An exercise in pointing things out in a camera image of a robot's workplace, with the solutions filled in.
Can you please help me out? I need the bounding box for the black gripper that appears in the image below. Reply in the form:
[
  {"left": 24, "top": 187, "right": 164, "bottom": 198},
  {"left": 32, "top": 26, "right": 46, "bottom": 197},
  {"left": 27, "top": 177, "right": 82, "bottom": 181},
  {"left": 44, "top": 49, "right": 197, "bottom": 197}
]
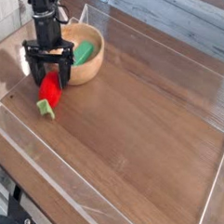
[{"left": 22, "top": 11, "right": 73, "bottom": 89}]

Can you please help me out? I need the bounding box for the clear acrylic tray wall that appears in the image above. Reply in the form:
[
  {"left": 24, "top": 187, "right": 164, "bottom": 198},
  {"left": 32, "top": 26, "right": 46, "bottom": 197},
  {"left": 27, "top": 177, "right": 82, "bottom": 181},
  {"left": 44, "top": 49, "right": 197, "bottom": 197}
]
[{"left": 0, "top": 6, "right": 224, "bottom": 224}]

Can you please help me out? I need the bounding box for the green rectangular block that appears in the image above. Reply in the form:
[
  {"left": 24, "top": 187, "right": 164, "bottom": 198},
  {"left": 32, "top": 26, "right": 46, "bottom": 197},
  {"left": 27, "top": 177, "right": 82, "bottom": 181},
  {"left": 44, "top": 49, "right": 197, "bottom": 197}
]
[{"left": 73, "top": 41, "right": 94, "bottom": 66}]

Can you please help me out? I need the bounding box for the black metal bracket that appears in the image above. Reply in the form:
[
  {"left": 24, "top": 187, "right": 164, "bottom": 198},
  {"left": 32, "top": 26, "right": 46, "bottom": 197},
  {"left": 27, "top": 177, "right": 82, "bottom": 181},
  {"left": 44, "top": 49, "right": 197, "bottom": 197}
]
[{"left": 7, "top": 185, "right": 36, "bottom": 224}]

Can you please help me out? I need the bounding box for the wooden bowl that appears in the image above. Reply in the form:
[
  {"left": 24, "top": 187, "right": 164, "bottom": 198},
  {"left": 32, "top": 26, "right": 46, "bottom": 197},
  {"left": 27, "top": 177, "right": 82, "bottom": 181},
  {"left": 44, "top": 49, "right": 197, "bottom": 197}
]
[{"left": 62, "top": 23, "right": 105, "bottom": 86}]

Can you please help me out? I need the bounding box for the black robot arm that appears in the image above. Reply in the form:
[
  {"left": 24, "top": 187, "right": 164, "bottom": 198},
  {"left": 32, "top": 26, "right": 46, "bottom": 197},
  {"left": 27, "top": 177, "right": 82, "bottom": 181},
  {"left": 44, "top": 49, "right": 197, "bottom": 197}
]
[{"left": 22, "top": 0, "right": 74, "bottom": 89}]

